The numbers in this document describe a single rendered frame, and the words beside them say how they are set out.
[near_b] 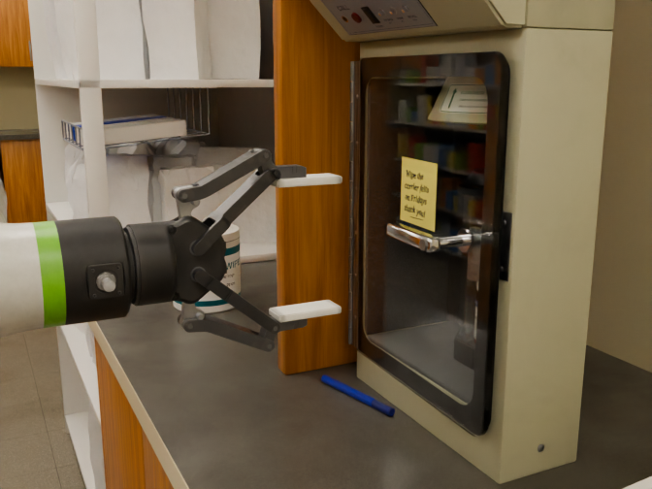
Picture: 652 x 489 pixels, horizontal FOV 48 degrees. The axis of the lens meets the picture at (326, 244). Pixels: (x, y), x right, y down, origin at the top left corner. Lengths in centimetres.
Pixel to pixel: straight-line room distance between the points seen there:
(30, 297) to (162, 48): 134
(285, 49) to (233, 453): 52
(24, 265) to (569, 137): 52
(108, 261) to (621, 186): 83
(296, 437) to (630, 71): 73
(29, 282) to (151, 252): 10
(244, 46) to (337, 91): 104
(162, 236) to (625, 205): 78
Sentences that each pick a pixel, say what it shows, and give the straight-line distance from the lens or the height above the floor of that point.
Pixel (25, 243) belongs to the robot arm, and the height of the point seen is 123.
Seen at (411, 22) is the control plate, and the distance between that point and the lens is 81.
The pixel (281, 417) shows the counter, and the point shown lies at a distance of 96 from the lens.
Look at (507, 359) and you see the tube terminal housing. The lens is 78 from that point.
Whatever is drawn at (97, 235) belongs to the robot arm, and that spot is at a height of 123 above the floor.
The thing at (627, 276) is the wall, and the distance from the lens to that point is 123.
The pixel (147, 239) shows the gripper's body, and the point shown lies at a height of 123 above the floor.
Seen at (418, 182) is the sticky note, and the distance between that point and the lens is 84.
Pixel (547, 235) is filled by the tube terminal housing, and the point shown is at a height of 121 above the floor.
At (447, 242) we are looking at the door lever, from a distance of 75.
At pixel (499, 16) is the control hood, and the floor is 142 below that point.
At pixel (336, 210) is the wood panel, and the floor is 118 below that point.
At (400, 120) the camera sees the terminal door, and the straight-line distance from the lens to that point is 87.
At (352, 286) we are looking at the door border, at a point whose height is 108.
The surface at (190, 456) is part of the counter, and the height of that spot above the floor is 94.
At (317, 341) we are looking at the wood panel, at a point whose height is 98.
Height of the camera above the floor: 137
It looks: 13 degrees down
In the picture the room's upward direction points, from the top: straight up
